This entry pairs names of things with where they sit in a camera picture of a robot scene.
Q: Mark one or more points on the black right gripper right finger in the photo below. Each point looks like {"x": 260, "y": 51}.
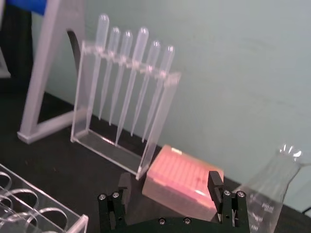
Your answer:
{"x": 233, "y": 206}

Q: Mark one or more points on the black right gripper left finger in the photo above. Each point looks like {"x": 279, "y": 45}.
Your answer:
{"x": 114, "y": 206}

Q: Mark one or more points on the clear glass conical flask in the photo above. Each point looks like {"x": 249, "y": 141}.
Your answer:
{"x": 267, "y": 189}

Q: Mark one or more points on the clear acrylic tube rack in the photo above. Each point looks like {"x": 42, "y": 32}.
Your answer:
{"x": 56, "y": 218}

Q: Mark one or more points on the pink pipette tip box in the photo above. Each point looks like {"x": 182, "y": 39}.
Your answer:
{"x": 175, "y": 177}

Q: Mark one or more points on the black table cloth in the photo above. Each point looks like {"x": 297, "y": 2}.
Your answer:
{"x": 60, "y": 160}

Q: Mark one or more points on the clear acrylic pipette rack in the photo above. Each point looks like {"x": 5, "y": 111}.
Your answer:
{"x": 82, "y": 116}

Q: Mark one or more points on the black curved bar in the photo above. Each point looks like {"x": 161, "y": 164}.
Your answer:
{"x": 75, "y": 48}

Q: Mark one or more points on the blue panel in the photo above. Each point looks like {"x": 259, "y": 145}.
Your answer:
{"x": 26, "y": 6}

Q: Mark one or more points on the white angled stand frame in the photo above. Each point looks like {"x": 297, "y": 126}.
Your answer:
{"x": 43, "y": 72}

